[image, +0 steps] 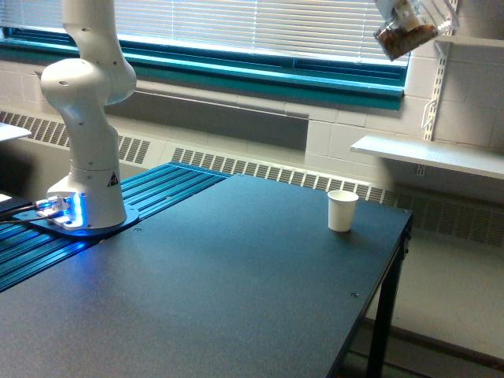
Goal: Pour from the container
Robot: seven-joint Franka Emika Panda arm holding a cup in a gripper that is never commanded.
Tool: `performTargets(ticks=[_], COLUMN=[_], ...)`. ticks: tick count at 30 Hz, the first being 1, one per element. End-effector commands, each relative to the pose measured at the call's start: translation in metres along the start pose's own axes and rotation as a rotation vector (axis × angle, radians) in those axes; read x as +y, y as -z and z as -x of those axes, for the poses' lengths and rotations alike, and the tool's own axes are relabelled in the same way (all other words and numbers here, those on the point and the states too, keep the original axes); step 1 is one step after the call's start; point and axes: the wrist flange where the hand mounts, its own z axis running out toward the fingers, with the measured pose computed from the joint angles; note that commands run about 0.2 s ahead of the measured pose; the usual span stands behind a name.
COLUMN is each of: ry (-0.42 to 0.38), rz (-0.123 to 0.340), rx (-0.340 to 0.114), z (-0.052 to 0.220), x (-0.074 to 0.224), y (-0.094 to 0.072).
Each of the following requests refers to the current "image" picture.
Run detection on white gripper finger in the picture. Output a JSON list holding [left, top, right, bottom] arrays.
[[395, 3, 417, 30]]

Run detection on clear plastic measuring cup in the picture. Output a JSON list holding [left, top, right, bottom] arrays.
[[373, 0, 459, 61]]

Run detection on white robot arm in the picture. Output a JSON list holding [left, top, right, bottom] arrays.
[[39, 1, 136, 235]]

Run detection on white window blinds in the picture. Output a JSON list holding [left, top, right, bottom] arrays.
[[0, 0, 411, 68]]

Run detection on white paper cup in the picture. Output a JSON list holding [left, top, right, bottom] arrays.
[[328, 190, 359, 232]]

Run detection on white radiator vent cover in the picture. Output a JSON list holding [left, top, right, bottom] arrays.
[[0, 109, 504, 247]]

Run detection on black table leg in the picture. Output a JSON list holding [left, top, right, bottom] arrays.
[[366, 220, 412, 377]]

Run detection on white board at left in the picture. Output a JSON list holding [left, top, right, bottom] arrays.
[[0, 123, 32, 142]]

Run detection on white slotted shelf rail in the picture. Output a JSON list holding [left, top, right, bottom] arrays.
[[423, 0, 461, 142]]

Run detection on white upper wall shelf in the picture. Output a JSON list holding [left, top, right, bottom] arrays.
[[436, 35, 504, 48]]

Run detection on white wall shelf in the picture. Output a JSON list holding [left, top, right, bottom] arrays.
[[436, 35, 504, 48], [350, 135, 503, 180]]

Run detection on white lower wall shelf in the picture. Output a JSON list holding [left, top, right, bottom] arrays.
[[350, 135, 503, 180]]

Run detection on teal window frame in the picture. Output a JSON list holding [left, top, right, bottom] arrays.
[[0, 25, 407, 112]]

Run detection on black round base plate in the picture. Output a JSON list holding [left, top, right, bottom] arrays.
[[27, 208, 139, 239]]

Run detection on black cables at base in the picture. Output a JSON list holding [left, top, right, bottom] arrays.
[[0, 200, 52, 225]]

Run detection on blue aluminium rail platform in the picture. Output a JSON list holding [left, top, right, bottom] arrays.
[[1, 162, 227, 290]]

